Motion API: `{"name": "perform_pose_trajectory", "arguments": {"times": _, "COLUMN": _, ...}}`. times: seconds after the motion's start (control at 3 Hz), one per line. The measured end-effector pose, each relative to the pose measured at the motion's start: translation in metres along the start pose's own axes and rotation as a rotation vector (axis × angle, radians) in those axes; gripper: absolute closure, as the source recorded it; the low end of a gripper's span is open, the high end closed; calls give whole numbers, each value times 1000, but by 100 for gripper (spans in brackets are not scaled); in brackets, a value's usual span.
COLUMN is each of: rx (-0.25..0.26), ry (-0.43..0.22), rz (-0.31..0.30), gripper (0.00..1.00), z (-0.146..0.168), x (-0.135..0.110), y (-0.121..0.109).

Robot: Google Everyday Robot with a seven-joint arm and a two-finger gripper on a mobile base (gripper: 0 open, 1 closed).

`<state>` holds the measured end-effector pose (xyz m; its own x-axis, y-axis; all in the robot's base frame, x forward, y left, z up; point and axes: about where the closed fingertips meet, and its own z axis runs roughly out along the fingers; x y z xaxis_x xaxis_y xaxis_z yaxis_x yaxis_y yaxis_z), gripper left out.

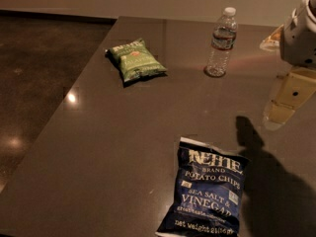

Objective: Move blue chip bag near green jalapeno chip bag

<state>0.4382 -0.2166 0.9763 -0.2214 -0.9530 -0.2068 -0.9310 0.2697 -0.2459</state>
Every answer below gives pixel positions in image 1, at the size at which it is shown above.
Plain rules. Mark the green jalapeno chip bag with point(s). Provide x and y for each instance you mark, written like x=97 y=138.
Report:
x=135 y=61

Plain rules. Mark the blue Kettle chip bag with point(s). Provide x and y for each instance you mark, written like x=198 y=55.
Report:
x=208 y=191

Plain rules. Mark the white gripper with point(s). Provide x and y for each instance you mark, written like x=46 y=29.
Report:
x=298 y=39

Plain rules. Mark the clear plastic water bottle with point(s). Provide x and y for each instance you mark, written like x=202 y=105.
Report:
x=222 y=42

